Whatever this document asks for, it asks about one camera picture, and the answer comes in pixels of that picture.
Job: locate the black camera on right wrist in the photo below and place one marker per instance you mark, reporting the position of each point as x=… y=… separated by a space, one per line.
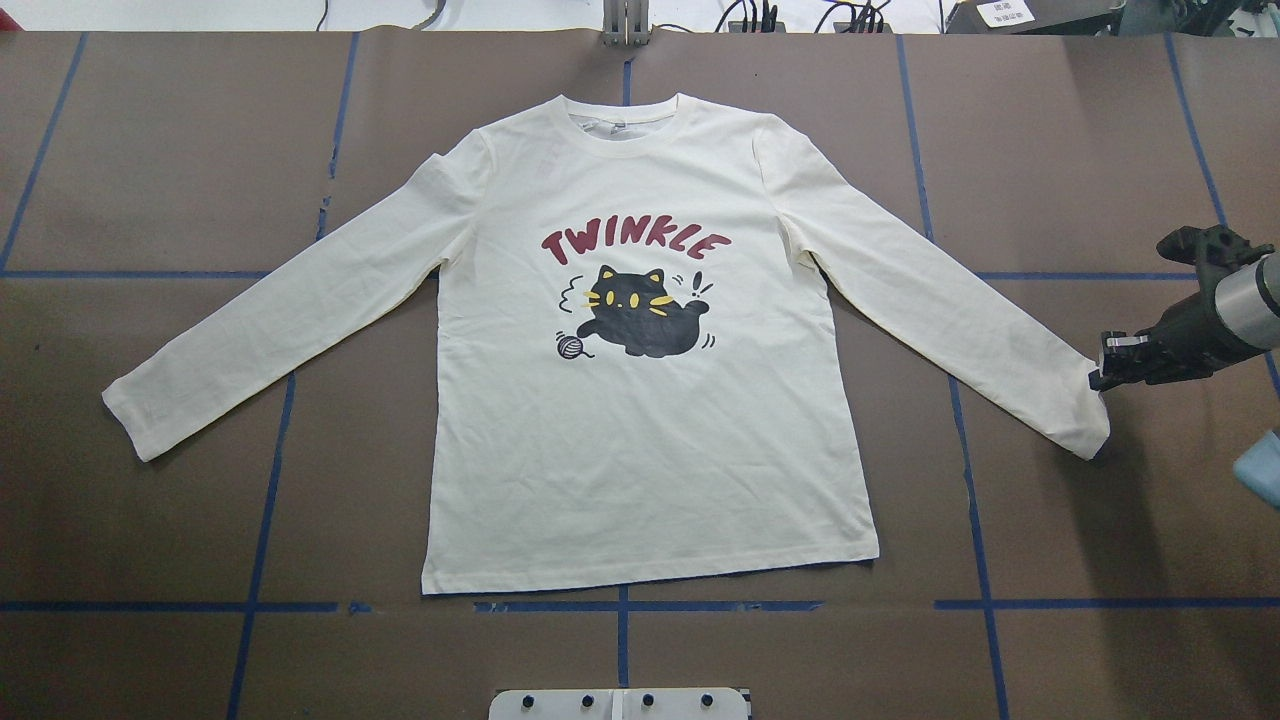
x=1216 y=247

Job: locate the aluminium frame post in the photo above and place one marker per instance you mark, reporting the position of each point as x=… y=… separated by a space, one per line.
x=626 y=23

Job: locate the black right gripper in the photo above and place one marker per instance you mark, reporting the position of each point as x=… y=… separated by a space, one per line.
x=1186 y=334

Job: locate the cream long-sleeve cat shirt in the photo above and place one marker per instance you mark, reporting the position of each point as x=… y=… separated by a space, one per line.
x=636 y=359

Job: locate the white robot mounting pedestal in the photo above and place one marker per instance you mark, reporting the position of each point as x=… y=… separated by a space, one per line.
x=623 y=703

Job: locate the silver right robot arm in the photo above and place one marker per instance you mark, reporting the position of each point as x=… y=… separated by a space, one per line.
x=1232 y=317

